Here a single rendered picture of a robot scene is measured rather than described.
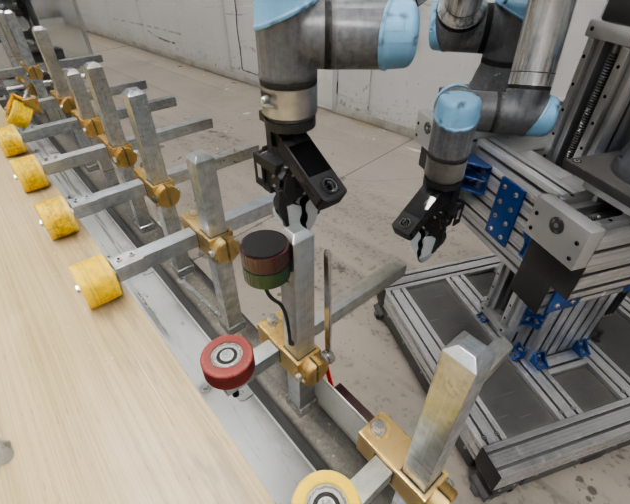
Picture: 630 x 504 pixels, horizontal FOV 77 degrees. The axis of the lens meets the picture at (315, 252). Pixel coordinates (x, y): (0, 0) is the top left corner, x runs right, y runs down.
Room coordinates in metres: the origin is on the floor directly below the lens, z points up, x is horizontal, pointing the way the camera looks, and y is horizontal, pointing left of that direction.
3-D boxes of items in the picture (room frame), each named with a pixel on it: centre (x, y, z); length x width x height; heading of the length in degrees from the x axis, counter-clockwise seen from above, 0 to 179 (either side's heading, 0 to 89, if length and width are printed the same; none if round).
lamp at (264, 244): (0.38, 0.06, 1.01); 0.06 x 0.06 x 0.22; 40
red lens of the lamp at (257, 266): (0.38, 0.06, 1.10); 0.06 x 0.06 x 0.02
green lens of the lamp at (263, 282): (0.38, 0.06, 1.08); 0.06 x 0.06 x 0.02
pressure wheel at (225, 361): (0.37, 0.13, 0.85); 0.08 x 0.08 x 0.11
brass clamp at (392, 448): (0.23, -0.12, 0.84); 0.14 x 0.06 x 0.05; 40
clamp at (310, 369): (0.42, 0.04, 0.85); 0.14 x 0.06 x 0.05; 40
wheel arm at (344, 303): (0.49, -0.02, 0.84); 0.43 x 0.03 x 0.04; 130
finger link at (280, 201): (0.51, 0.04, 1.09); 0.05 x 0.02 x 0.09; 130
